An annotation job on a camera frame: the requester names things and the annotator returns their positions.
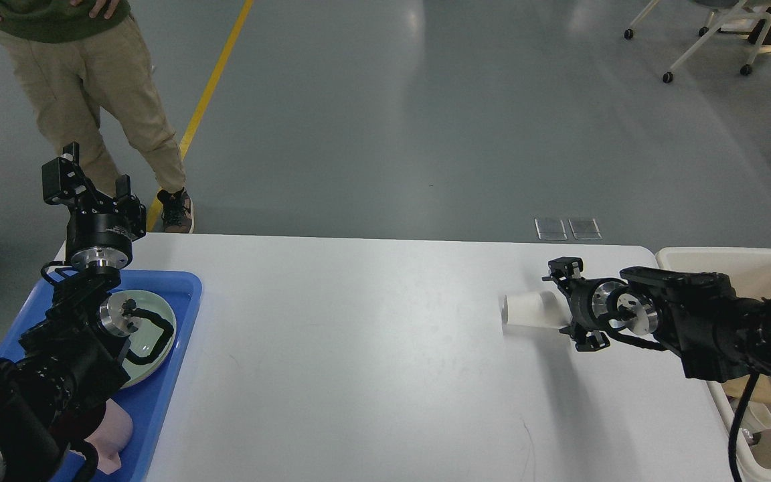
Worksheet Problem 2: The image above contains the beige plastic bin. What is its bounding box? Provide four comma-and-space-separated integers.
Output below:
655, 247, 771, 473

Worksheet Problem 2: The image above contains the mint green plate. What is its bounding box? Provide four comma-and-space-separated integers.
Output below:
111, 290, 177, 390

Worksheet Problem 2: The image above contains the clear floor marker plate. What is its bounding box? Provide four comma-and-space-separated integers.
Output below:
533, 218, 568, 241

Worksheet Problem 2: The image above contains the blue plastic tray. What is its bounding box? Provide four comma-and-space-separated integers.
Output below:
0, 269, 202, 481

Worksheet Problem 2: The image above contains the paper cup in bin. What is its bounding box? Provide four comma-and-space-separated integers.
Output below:
738, 402, 771, 435

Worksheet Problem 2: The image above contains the white chair base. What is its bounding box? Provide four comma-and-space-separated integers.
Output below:
661, 1, 771, 84

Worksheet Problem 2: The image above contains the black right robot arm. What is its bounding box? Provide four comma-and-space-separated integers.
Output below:
545, 256, 771, 408

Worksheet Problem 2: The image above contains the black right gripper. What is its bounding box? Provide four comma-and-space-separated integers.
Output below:
541, 256, 625, 353

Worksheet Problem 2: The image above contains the person in khaki trousers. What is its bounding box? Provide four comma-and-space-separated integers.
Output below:
0, 1, 195, 233

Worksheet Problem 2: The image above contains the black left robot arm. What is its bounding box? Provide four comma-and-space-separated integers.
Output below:
0, 141, 172, 481

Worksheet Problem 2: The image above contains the pink mug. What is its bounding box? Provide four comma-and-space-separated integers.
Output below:
67, 399, 133, 475

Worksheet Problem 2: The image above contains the white paper cup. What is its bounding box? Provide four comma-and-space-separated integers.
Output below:
502, 291, 568, 329

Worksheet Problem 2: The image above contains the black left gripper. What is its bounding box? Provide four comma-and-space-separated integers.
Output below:
41, 141, 147, 268

